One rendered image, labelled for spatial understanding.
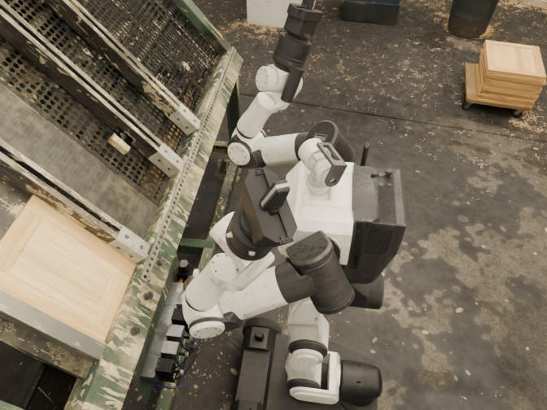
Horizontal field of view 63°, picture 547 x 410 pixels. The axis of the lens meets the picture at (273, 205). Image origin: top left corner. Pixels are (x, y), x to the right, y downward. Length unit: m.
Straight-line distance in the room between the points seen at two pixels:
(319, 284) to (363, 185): 0.30
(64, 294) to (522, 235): 2.66
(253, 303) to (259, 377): 1.18
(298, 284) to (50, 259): 0.82
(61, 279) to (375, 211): 0.95
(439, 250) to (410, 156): 0.89
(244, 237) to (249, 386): 1.47
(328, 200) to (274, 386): 1.25
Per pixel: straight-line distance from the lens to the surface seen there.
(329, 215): 1.05
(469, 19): 5.25
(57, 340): 1.45
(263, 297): 0.99
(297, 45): 1.21
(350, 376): 2.00
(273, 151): 1.34
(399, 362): 2.47
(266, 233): 0.64
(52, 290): 1.48
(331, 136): 1.24
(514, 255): 3.10
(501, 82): 4.00
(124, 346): 1.53
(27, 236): 1.50
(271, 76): 1.22
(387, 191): 1.14
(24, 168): 1.52
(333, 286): 0.97
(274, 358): 2.21
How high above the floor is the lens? 2.19
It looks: 47 degrees down
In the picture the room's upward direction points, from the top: straight up
